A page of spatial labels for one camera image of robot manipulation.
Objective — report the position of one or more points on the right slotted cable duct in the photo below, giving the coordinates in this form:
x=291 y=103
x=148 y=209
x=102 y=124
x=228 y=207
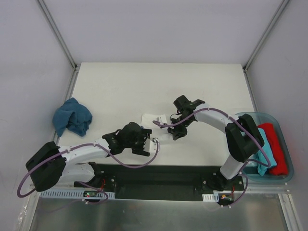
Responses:
x=210 y=197

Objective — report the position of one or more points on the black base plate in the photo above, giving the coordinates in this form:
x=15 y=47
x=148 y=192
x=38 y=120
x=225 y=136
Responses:
x=173 y=183

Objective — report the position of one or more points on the red rolled t shirt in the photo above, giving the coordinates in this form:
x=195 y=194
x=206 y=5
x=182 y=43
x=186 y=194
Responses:
x=273 y=151

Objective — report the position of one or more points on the left slotted cable duct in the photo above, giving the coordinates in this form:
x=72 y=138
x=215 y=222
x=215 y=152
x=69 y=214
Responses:
x=72 y=194

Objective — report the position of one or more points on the teal plastic bin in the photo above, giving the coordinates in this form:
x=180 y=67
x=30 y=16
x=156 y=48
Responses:
x=251 y=168

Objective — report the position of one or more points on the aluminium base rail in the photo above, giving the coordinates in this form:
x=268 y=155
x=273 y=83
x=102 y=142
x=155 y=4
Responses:
x=33 y=187

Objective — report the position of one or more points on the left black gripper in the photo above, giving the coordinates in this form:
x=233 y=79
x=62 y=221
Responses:
x=143 y=141

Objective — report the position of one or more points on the slotted cable duct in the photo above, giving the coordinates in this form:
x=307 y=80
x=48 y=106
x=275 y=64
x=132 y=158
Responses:
x=72 y=194
x=210 y=197

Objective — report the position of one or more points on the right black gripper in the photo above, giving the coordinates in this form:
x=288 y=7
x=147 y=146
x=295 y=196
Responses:
x=179 y=130

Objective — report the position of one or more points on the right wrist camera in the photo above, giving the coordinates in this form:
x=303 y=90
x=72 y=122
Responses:
x=160 y=120

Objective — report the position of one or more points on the aluminium frame post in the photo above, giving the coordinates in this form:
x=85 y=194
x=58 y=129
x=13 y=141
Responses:
x=50 y=20
x=266 y=33

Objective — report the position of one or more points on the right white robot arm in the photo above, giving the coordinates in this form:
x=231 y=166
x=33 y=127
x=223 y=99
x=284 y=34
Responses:
x=242 y=134

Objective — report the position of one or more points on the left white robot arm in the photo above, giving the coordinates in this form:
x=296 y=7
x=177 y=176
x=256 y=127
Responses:
x=53 y=164

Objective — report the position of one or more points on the right aluminium frame post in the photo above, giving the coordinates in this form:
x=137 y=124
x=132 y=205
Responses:
x=266 y=33

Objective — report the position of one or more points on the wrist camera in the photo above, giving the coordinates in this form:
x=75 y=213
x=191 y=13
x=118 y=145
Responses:
x=160 y=120
x=151 y=145

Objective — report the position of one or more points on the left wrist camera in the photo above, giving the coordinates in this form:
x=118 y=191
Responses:
x=151 y=145

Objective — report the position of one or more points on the dark blue t shirt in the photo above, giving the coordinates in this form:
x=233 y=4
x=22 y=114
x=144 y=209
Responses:
x=72 y=116

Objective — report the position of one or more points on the left aluminium frame post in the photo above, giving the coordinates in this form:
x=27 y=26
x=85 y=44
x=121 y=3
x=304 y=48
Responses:
x=50 y=20

